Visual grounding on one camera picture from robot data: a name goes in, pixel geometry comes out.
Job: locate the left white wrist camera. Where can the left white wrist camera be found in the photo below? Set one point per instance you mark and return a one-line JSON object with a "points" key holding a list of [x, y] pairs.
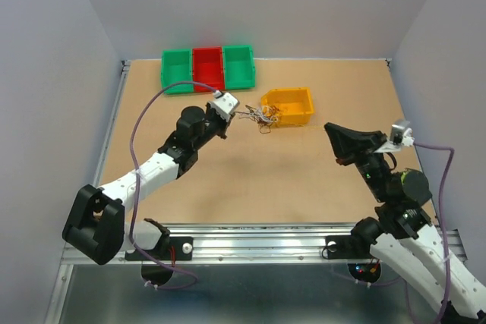
{"points": [[225, 104]]}

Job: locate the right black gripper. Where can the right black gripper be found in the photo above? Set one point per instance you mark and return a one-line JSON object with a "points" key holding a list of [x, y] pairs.
{"points": [[370, 139]]}

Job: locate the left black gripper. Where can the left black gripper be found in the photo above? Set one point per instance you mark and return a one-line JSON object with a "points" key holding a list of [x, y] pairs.
{"points": [[222, 122]]}

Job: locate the yellow bin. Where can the yellow bin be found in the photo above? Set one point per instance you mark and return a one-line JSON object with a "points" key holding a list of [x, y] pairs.
{"points": [[288, 106]]}

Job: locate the left green bin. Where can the left green bin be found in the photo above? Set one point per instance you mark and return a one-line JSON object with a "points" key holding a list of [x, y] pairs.
{"points": [[176, 66]]}

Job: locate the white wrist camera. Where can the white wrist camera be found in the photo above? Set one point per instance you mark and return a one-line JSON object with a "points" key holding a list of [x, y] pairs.
{"points": [[225, 104], [400, 137]]}

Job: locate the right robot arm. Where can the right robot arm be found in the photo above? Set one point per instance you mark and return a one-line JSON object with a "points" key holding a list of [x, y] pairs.
{"points": [[402, 234]]}

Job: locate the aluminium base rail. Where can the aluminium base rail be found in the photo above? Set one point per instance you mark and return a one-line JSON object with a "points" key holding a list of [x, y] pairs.
{"points": [[242, 244]]}

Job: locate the right green bin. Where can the right green bin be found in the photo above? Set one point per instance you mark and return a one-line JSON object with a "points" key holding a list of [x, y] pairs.
{"points": [[239, 67]]}

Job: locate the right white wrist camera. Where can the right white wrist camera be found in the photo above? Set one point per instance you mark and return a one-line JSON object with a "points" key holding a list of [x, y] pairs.
{"points": [[400, 137]]}

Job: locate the green bin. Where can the green bin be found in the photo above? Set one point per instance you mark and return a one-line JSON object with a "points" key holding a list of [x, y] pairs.
{"points": [[176, 66], [239, 67]]}

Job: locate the red bin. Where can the red bin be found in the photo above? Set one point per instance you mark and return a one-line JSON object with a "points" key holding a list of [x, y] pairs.
{"points": [[207, 67]]}

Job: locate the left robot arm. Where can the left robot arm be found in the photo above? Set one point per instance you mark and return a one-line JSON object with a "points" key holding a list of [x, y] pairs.
{"points": [[96, 224]]}

